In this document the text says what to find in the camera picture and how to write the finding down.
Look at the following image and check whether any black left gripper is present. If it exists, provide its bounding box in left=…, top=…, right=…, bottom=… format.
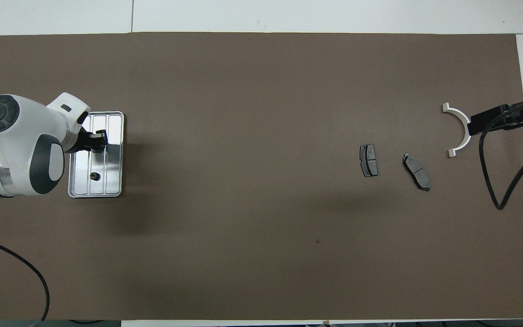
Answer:
left=65, top=126, right=109, bottom=154

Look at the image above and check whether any silver metal tray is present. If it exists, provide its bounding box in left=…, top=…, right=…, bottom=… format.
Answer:
left=68, top=111, right=125, bottom=198

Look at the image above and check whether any elongated dark grey brake pad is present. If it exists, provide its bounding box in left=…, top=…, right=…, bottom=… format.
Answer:
left=402, top=153, right=431, bottom=192

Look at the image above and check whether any rectangular dark grey brake pad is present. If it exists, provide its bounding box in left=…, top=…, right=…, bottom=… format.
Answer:
left=359, top=144, right=379, bottom=178

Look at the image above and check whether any brown table mat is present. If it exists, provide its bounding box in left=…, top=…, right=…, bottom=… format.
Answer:
left=0, top=32, right=523, bottom=321

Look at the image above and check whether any white semicircular plastic bracket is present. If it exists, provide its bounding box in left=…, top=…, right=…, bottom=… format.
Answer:
left=442, top=103, right=473, bottom=158

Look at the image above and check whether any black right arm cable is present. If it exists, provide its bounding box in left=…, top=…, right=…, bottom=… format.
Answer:
left=478, top=104, right=523, bottom=211

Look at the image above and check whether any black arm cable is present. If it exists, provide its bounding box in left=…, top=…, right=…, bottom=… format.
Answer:
left=0, top=134, right=50, bottom=324
left=478, top=104, right=523, bottom=211

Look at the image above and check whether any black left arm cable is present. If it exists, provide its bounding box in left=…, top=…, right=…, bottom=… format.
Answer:
left=0, top=134, right=50, bottom=324

